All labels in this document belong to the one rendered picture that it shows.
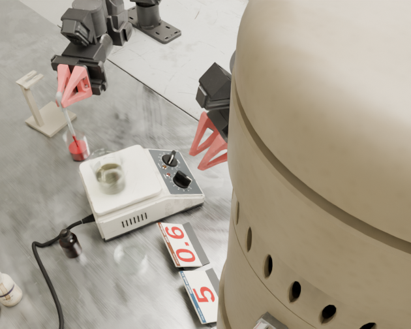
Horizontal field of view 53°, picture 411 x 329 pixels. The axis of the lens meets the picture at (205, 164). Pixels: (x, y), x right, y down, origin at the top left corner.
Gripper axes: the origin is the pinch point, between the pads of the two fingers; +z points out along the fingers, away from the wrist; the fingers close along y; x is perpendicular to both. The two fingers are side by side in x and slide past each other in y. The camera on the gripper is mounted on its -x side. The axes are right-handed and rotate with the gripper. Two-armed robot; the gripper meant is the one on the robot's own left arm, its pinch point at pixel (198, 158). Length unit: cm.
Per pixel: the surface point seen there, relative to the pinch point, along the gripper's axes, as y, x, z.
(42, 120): -33.1, -6.5, 24.3
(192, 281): 15.3, 2.1, 12.7
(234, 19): -53, 34, -18
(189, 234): 5.7, 6.4, 11.7
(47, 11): -160, 38, 43
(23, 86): -32.3, -14.8, 18.0
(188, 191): -0.2, 5.1, 7.1
